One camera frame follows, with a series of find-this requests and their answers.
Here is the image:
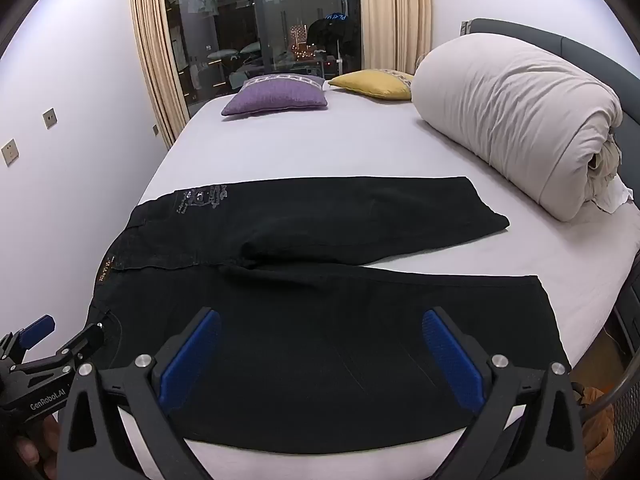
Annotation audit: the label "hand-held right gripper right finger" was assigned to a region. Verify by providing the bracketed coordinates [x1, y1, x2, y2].
[421, 306, 587, 480]

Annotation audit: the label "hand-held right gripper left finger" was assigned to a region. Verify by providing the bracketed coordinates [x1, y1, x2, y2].
[57, 306, 223, 480]

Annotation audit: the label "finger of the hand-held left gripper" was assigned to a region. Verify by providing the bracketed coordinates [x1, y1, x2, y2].
[0, 315, 55, 361]
[10, 323, 106, 375]

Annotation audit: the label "black pants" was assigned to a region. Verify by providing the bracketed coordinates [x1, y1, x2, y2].
[82, 176, 572, 453]

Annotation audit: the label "person's left hand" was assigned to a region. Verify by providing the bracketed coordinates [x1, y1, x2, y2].
[14, 417, 63, 480]

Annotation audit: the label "orange cloth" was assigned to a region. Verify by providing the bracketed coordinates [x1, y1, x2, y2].
[572, 385, 616, 471]

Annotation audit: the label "white crumpled cloth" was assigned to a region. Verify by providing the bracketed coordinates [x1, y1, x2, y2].
[592, 175, 633, 213]

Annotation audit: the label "bed with white sheet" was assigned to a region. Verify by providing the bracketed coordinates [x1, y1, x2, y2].
[135, 77, 640, 480]

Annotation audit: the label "rolled beige duvet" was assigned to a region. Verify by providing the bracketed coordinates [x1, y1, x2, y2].
[411, 33, 625, 222]

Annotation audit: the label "purple cushion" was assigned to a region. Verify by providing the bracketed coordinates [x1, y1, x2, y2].
[220, 74, 329, 117]

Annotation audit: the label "yellow cushion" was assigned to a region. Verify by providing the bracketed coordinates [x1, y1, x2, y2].
[327, 68, 415, 101]

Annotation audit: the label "grey upholstered headboard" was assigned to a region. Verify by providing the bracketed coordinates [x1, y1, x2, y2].
[470, 18, 640, 131]

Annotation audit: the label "dark glass window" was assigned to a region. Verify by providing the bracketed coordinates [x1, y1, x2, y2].
[165, 0, 362, 116]

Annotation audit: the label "metal wire basket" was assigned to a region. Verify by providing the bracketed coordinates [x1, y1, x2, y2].
[582, 345, 640, 461]

